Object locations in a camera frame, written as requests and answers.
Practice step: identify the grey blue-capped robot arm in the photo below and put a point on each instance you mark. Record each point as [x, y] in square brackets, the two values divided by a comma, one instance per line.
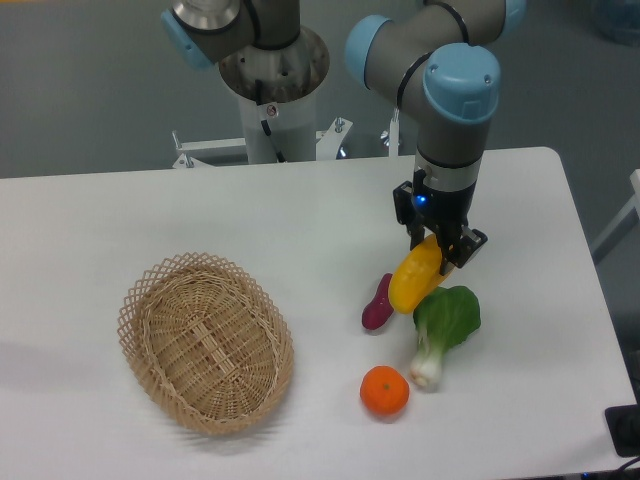
[436, 68]

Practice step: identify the green toy bok choy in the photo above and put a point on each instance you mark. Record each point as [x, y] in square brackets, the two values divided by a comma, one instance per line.
[445, 319]

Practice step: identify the white frame at right edge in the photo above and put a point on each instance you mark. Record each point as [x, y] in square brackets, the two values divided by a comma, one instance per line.
[619, 226]

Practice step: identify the woven wicker basket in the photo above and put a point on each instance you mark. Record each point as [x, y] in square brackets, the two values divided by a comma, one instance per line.
[206, 343]

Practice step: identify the purple toy sweet potato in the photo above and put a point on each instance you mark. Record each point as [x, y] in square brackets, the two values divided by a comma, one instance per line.
[379, 309]

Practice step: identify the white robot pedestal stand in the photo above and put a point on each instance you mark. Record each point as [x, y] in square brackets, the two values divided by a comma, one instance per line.
[273, 132]

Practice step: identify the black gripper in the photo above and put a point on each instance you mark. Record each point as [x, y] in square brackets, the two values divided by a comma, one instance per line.
[422, 209]

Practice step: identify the orange toy tangerine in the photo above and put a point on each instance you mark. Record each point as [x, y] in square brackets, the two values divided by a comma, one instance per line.
[384, 391]

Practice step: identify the black device at table edge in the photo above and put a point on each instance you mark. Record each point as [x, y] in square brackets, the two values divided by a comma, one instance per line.
[623, 425]

